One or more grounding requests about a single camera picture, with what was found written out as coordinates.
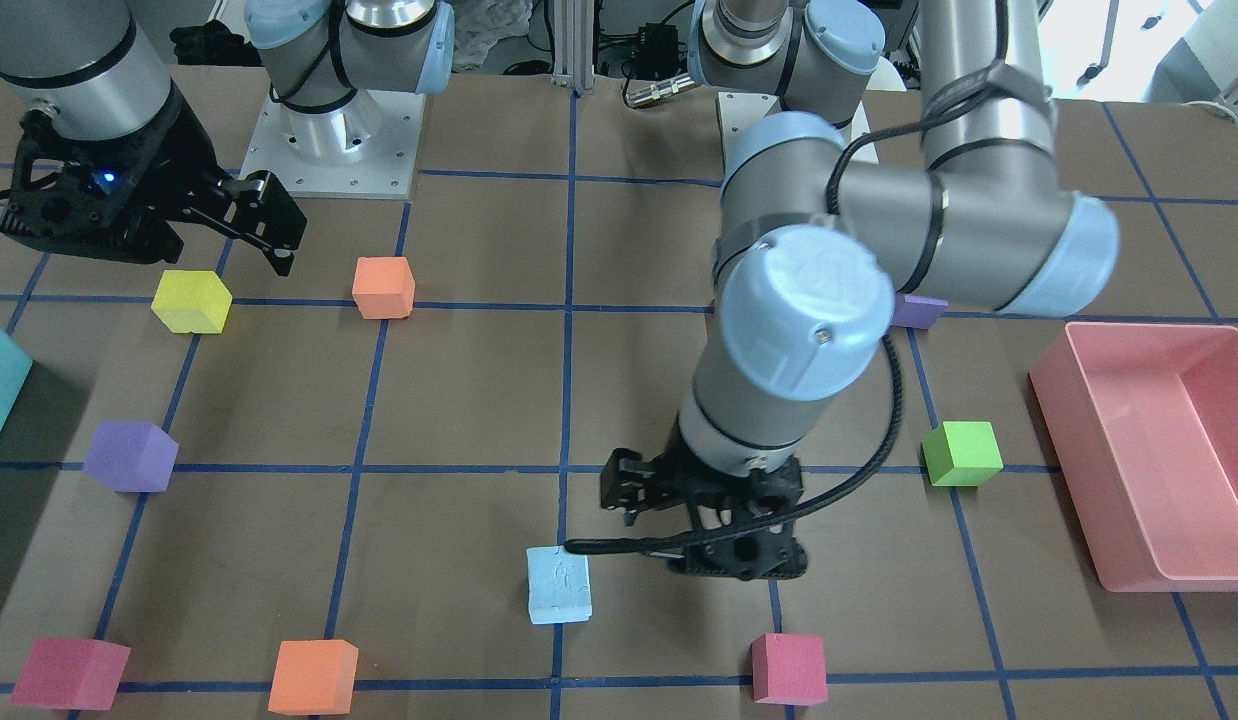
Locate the pink plastic bin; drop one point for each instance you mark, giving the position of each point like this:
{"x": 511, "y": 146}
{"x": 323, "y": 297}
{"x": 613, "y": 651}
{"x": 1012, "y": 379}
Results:
{"x": 1144, "y": 421}

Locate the pink foam block window side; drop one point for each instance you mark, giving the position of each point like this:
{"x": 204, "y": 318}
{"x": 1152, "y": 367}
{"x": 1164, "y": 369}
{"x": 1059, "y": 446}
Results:
{"x": 789, "y": 669}

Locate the aluminium frame post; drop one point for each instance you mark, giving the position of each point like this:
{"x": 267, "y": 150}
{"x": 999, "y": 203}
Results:
{"x": 573, "y": 23}

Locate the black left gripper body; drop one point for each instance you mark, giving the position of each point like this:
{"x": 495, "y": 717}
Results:
{"x": 669, "y": 472}

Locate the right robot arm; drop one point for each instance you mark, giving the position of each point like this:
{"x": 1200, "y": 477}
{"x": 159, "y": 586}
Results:
{"x": 90, "y": 63}

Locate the yellow foam block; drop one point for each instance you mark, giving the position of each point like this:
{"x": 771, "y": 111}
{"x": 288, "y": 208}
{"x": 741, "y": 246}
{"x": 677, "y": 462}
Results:
{"x": 192, "y": 302}

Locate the orange foam block window side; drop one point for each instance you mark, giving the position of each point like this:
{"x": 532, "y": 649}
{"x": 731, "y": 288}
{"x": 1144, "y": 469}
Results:
{"x": 314, "y": 678}

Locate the purple foam block near pink bin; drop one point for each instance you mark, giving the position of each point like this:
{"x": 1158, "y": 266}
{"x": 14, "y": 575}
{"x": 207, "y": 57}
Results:
{"x": 917, "y": 311}

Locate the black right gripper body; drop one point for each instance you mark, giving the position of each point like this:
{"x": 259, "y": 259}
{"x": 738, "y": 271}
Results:
{"x": 182, "y": 150}

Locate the light blue foam block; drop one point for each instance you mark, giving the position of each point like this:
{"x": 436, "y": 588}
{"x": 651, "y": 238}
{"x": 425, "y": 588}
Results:
{"x": 559, "y": 586}

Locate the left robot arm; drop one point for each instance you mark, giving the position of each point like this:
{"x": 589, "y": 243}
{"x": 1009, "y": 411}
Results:
{"x": 820, "y": 232}

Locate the purple foam block near cyan bin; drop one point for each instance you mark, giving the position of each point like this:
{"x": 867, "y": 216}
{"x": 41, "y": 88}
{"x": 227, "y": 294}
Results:
{"x": 131, "y": 456}

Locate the green foam block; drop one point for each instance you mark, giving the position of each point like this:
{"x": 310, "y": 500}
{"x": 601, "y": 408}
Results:
{"x": 961, "y": 454}

